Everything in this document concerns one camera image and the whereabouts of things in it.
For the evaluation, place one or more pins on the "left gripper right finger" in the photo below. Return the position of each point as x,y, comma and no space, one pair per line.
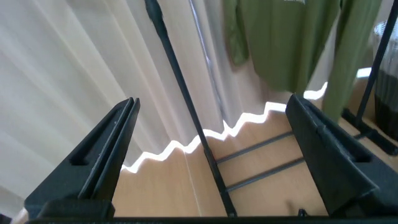
342,177

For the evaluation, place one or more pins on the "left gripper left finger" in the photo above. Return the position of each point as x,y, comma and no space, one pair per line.
62,193

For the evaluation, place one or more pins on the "green printed t-shirt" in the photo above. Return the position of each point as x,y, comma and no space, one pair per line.
280,46

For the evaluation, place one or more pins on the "black clothes rack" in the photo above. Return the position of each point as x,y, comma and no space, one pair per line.
186,93

